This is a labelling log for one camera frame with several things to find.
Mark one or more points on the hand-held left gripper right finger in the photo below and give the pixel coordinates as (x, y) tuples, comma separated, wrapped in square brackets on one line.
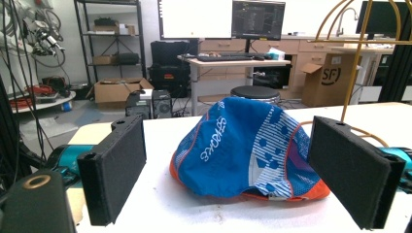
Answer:
[(350, 168)]

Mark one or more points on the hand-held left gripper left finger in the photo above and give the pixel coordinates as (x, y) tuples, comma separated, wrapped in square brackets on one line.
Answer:
[(113, 168)]

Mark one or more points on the blue patterned cap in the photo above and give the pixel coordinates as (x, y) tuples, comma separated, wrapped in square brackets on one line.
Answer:
[(233, 152)]

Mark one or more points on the black computer tower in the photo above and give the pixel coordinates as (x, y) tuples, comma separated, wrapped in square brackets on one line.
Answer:
[(138, 105), (162, 104)]

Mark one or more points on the open cardboard box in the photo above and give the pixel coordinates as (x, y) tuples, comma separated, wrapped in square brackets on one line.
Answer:
[(113, 92)]

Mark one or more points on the cardboard box with black print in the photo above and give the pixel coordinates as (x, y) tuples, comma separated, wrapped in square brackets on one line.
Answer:
[(327, 81)]

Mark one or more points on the round white table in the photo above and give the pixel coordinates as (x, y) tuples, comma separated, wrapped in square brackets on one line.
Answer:
[(45, 103)]

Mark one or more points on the black equipment case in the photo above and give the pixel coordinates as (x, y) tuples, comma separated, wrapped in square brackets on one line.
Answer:
[(173, 51), (168, 79)]

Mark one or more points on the gold metal stand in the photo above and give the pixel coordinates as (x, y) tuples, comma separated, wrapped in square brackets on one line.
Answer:
[(355, 61)]

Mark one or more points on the small cardboard box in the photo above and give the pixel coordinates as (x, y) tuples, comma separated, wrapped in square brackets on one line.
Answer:
[(105, 28), (104, 59)]

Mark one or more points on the black bag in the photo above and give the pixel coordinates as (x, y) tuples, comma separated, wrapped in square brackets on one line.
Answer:
[(128, 58)]

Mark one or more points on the black round stool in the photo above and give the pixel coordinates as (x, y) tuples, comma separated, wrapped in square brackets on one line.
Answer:
[(255, 92)]

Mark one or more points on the black metal shelf rack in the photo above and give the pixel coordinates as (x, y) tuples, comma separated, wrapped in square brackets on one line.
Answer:
[(141, 42)]

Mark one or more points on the wooden cabinet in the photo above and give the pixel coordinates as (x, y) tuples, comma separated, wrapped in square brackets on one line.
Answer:
[(291, 47)]

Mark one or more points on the teal tissue box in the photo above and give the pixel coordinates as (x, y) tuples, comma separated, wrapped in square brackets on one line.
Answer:
[(276, 54)]

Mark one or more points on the metal faucet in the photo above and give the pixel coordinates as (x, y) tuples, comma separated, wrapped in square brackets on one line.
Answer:
[(340, 22)]

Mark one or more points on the black monitor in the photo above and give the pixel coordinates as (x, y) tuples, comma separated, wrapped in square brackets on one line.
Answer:
[(377, 17)]

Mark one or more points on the light wooden desk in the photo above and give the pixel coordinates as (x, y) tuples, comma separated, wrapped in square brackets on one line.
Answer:
[(226, 63)]

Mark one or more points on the black keyboard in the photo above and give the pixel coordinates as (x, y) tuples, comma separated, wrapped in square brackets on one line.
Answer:
[(223, 58)]

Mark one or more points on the white screen monitor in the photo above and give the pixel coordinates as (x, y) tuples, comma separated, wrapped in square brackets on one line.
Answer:
[(194, 17)]

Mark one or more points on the dark screen monitor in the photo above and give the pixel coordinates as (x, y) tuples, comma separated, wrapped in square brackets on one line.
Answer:
[(258, 19)]

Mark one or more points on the black frame post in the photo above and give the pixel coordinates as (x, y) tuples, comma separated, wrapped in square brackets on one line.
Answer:
[(396, 71)]

